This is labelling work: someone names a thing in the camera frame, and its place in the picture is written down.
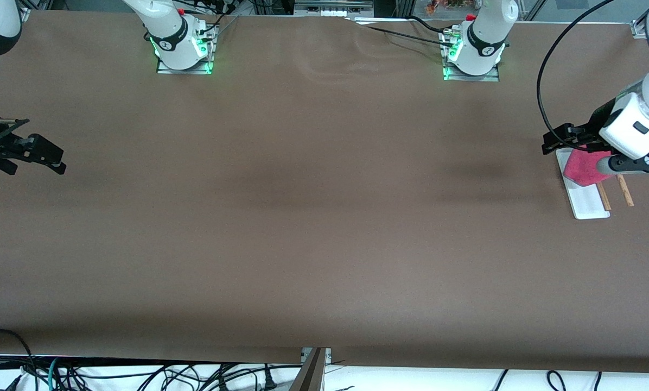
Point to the grey box with white plugs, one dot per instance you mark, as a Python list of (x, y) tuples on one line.
[(332, 6)]

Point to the orange items behind table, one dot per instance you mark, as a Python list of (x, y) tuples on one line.
[(449, 5)]

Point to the wooden table brace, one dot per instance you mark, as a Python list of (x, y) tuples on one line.
[(309, 374)]

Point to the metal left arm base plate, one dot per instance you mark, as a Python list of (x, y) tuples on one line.
[(471, 77)]

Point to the grey and pink towel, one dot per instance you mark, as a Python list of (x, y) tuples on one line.
[(582, 168)]

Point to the aluminium corner bracket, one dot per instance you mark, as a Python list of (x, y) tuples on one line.
[(640, 30)]

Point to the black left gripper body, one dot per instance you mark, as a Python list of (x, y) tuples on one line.
[(594, 126)]

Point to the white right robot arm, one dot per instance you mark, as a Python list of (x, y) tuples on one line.
[(168, 30)]

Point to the white rack base plate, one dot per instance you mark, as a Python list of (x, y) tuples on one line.
[(587, 203)]

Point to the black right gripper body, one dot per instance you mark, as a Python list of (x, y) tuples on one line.
[(1, 145)]

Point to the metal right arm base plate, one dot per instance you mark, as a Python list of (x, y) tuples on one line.
[(186, 69)]

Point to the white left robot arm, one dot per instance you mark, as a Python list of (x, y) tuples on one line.
[(636, 127)]

